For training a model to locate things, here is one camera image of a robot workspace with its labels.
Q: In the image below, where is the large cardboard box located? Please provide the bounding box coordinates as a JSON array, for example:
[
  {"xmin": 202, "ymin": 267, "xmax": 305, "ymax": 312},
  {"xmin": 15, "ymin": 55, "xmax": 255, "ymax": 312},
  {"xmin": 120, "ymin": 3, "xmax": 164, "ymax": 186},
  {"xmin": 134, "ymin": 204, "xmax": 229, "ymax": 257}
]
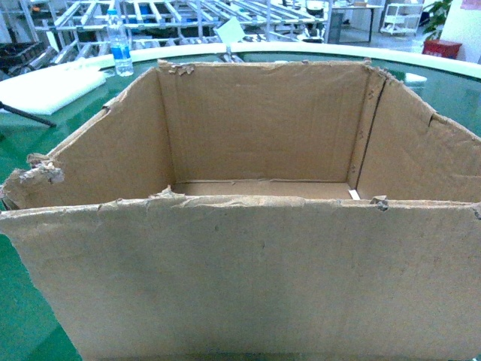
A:
[{"xmin": 1, "ymin": 61, "xmax": 480, "ymax": 360}]

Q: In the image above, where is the white conveyor rim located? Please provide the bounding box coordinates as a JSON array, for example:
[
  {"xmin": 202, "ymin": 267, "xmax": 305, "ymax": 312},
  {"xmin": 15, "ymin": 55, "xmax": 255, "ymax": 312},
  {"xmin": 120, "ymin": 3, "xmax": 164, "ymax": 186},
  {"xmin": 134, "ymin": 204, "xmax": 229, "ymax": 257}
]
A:
[{"xmin": 0, "ymin": 40, "xmax": 481, "ymax": 82}]

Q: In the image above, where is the black rod on conveyor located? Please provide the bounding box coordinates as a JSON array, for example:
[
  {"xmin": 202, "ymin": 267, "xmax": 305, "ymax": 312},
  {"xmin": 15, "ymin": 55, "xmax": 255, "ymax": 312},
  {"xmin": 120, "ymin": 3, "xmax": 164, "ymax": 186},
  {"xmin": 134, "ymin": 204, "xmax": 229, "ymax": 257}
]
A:
[{"xmin": 0, "ymin": 102, "xmax": 56, "ymax": 128}]

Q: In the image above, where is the clear plastic water bottle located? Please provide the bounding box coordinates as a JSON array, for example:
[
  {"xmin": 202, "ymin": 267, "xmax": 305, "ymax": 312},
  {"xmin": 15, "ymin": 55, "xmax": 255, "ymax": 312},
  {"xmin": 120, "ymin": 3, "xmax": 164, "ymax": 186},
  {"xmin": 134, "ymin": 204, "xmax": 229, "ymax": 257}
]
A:
[{"xmin": 107, "ymin": 8, "xmax": 134, "ymax": 77}]

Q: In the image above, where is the white foam sheet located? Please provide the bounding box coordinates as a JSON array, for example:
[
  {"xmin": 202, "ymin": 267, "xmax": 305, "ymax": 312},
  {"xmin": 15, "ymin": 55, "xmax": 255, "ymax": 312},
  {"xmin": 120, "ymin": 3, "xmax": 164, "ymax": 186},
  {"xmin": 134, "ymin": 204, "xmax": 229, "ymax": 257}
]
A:
[{"xmin": 1, "ymin": 62, "xmax": 106, "ymax": 115}]

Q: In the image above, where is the red plastic bin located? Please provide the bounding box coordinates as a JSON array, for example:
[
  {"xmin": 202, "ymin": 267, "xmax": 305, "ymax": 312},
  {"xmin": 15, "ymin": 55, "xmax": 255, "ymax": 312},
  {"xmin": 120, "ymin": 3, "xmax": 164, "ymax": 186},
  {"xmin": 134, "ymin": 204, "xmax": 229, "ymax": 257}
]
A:
[{"xmin": 422, "ymin": 39, "xmax": 462, "ymax": 59}]

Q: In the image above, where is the green potted plant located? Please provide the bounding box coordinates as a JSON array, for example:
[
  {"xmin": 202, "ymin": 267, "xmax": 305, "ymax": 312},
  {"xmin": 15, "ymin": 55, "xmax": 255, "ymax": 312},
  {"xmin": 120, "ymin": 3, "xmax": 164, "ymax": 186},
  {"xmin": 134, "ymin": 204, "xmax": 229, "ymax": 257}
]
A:
[{"xmin": 423, "ymin": 0, "xmax": 452, "ymax": 40}]

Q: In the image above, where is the aluminium flow rack shelving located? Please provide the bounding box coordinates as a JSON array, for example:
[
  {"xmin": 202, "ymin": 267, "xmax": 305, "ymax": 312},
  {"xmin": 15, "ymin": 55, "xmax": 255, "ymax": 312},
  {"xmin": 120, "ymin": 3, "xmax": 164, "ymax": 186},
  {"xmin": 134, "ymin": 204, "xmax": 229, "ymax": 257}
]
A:
[{"xmin": 1, "ymin": 1, "xmax": 332, "ymax": 72}]

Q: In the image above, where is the white wire cart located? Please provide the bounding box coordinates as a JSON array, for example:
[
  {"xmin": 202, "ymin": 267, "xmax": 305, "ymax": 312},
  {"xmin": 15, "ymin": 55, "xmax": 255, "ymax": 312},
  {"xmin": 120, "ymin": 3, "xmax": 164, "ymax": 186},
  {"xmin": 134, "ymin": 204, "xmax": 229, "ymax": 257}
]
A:
[{"xmin": 380, "ymin": 3, "xmax": 423, "ymax": 35}]

